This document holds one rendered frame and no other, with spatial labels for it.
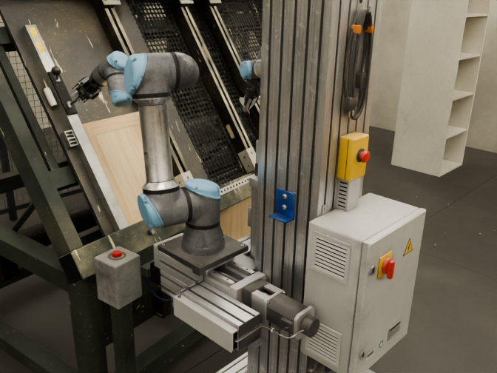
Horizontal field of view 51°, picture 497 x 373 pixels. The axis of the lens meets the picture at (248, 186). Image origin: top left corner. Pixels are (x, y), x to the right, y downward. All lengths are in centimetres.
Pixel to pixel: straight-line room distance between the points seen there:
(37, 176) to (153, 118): 70
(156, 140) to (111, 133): 85
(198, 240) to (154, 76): 54
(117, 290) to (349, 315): 85
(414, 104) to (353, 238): 454
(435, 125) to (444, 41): 86
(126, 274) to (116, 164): 60
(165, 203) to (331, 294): 57
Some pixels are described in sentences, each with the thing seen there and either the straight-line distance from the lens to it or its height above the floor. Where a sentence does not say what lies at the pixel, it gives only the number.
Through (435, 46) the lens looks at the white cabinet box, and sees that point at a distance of 578.
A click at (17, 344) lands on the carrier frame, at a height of 18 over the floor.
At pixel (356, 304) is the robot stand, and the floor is 103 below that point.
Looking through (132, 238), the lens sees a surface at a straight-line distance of 226.
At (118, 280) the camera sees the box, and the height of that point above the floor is 87.
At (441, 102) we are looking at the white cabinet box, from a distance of 579.
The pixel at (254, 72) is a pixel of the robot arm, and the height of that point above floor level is 154.
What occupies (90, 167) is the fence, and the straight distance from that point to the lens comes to 228.
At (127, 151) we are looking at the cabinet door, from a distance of 244.
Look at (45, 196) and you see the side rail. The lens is 213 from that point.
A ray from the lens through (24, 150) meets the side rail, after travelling 217.
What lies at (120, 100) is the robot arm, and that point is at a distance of 196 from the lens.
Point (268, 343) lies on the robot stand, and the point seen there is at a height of 67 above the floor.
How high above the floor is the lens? 187
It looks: 21 degrees down
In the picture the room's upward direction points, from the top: 1 degrees clockwise
